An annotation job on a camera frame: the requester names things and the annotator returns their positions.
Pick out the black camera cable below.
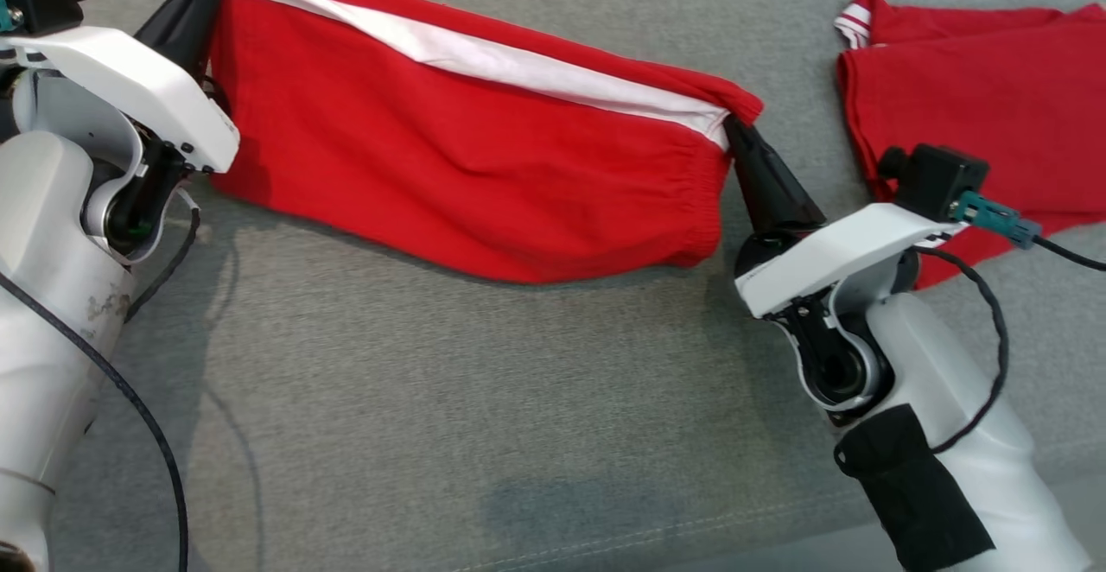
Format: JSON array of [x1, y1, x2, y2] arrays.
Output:
[[0, 270, 190, 572], [1033, 235, 1106, 273]]

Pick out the red Bulls 23 jersey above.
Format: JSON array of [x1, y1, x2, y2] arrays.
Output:
[[834, 0, 1106, 290]]

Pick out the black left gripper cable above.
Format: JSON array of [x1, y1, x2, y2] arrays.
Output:
[[125, 192, 202, 323]]

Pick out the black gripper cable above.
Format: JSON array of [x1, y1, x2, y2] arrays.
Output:
[[914, 246, 1011, 455], [125, 192, 202, 323]]

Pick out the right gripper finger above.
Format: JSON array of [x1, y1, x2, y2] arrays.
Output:
[[733, 116, 827, 228], [724, 116, 790, 235]]

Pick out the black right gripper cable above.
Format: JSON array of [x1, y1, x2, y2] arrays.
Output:
[[914, 246, 1011, 455]]

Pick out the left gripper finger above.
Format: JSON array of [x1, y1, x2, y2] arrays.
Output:
[[173, 0, 231, 81], [134, 0, 227, 60]]

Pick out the black right camera cable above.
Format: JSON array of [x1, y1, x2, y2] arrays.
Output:
[[1033, 235, 1106, 273]]

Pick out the green right camera connector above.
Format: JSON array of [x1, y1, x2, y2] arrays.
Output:
[[955, 190, 1043, 250]]

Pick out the black arm strap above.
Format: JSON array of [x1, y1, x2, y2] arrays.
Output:
[[834, 405, 997, 572]]

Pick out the red shorts with white stripes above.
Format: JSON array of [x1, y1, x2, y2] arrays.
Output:
[[207, 0, 766, 287]]

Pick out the black left camera cable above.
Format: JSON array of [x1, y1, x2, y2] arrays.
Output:
[[0, 270, 190, 572]]

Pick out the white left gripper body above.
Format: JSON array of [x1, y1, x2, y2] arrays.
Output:
[[17, 26, 241, 175]]

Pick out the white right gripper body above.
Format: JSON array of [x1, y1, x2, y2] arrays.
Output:
[[734, 203, 969, 319]]

